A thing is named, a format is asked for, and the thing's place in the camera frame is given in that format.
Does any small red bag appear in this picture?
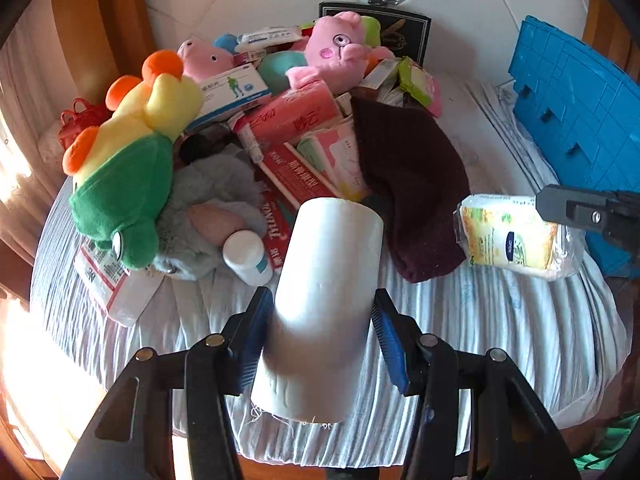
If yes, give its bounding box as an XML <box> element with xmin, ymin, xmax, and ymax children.
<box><xmin>57</xmin><ymin>99</ymin><xmax>108</xmax><ymax>148</ymax></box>

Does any light pink pad pack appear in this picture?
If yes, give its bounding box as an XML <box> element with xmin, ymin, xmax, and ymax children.
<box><xmin>297</xmin><ymin>117</ymin><xmax>373</xmax><ymax>201</ymax></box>

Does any pale sheer curtain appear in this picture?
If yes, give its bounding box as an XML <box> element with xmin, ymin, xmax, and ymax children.
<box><xmin>0</xmin><ymin>35</ymin><xmax>76</xmax><ymax>241</ymax></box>

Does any white wipes pack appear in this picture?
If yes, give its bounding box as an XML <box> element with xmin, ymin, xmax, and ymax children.
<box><xmin>235</xmin><ymin>26</ymin><xmax>305</xmax><ymax>54</ymax></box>

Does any green cloth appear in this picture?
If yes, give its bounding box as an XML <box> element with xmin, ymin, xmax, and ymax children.
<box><xmin>575</xmin><ymin>412</ymin><xmax>640</xmax><ymax>480</ymax></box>

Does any pink round-eyed plush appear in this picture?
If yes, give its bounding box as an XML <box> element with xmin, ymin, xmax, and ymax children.
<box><xmin>285</xmin><ymin>11</ymin><xmax>396</xmax><ymax>95</ymax></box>

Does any green frog plush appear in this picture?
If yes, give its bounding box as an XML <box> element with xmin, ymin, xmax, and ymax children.
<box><xmin>362</xmin><ymin>16</ymin><xmax>383</xmax><ymax>46</ymax></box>

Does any black gift box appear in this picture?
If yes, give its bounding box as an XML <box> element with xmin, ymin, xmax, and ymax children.
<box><xmin>318</xmin><ymin>0</ymin><xmax>432</xmax><ymax>68</ymax></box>

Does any red toothpaste box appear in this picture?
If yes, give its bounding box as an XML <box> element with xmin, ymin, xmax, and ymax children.
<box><xmin>262</xmin><ymin>142</ymin><xmax>346</xmax><ymax>211</ymax></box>
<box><xmin>257</xmin><ymin>190</ymin><xmax>301</xmax><ymax>273</ymax></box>

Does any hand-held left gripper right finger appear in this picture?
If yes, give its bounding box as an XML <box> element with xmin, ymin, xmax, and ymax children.
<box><xmin>372</xmin><ymin>288</ymin><xmax>581</xmax><ymax>480</ymax></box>

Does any white pill bottle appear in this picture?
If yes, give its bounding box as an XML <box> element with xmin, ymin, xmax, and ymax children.
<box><xmin>222</xmin><ymin>230</ymin><xmax>275</xmax><ymax>285</ymax></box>

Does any dark maroon towel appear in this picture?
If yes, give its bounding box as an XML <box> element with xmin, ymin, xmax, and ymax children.
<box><xmin>350</xmin><ymin>95</ymin><xmax>472</xmax><ymax>284</ymax></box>

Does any grey plush toy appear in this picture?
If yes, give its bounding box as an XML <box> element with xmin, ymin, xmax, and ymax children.
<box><xmin>150</xmin><ymin>155</ymin><xmax>268</xmax><ymax>281</ymax></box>

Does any white paper roll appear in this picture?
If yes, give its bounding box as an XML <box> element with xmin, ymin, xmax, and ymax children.
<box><xmin>250</xmin><ymin>197</ymin><xmax>385</xmax><ymax>423</ymax></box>

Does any blue plastic crate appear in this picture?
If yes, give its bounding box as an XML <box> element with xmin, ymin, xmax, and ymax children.
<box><xmin>507</xmin><ymin>16</ymin><xmax>640</xmax><ymax>278</ymax></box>

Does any pink tissue pack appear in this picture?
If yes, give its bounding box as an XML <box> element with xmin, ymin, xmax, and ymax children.
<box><xmin>248</xmin><ymin>81</ymin><xmax>343</xmax><ymax>148</ymax></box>

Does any yellow wipes packet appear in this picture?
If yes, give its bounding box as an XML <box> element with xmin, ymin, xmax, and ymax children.
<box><xmin>454</xmin><ymin>192</ymin><xmax>586</xmax><ymax>281</ymax></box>

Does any large pink pig plush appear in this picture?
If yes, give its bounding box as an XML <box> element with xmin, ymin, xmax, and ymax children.
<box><xmin>177</xmin><ymin>39</ymin><xmax>236</xmax><ymax>83</ymax></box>

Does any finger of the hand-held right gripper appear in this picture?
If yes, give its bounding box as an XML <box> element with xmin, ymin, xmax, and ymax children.
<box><xmin>534</xmin><ymin>184</ymin><xmax>640</xmax><ymax>250</ymax></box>

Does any white fabric bundle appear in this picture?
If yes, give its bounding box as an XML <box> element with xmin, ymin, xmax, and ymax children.
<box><xmin>37</xmin><ymin>125</ymin><xmax>66</xmax><ymax>171</ymax></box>

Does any white blue medicine box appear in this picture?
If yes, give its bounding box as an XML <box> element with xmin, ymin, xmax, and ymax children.
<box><xmin>187</xmin><ymin>65</ymin><xmax>273</xmax><ymax>128</ymax></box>

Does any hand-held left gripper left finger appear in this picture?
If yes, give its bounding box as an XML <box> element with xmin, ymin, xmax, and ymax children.
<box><xmin>60</xmin><ymin>286</ymin><xmax>275</xmax><ymax>480</ymax></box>

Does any white red medicine box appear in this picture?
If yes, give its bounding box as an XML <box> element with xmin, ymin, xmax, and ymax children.
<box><xmin>74</xmin><ymin>237</ymin><xmax>163</xmax><ymax>328</ymax></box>

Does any yellow green duck plush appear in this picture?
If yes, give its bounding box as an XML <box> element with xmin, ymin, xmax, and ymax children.
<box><xmin>62</xmin><ymin>49</ymin><xmax>205</xmax><ymax>270</ymax></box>

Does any teal plush ball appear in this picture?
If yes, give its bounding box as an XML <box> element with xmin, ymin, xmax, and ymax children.
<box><xmin>257</xmin><ymin>51</ymin><xmax>308</xmax><ymax>95</ymax></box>

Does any green wipes packet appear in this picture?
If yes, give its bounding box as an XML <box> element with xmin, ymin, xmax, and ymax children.
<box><xmin>397</xmin><ymin>56</ymin><xmax>443</xmax><ymax>116</ymax></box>

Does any wooden wall frame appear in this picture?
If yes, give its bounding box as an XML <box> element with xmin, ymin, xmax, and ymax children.
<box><xmin>20</xmin><ymin>0</ymin><xmax>635</xmax><ymax>171</ymax></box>

